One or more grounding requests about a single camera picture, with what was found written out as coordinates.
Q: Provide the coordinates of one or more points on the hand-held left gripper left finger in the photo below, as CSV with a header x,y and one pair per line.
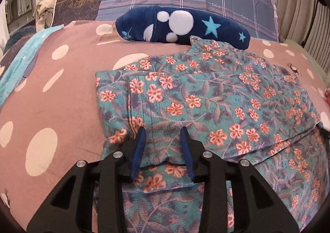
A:
x,y
139,150

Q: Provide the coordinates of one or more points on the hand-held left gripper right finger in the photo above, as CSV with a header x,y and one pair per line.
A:
x,y
186,150

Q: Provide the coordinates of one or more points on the teal floral garment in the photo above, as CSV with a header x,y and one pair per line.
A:
x,y
206,98

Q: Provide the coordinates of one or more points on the pink polka-dot duvet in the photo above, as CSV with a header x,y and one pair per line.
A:
x,y
64,93

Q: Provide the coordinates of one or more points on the navy star plush pillow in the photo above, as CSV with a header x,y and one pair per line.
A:
x,y
221,29

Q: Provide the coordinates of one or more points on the teal deer-print blanket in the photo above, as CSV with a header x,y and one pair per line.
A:
x,y
25,52

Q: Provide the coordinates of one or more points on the light green sheet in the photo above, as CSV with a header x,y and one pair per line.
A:
x,y
306,53

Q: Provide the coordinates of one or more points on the cream knitted cloth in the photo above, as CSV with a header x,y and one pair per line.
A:
x,y
46,11

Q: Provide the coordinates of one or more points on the dark blue fleece blanket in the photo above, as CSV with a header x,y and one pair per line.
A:
x,y
18,34

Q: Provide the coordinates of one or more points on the background cupboard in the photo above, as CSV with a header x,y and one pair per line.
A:
x,y
18,6

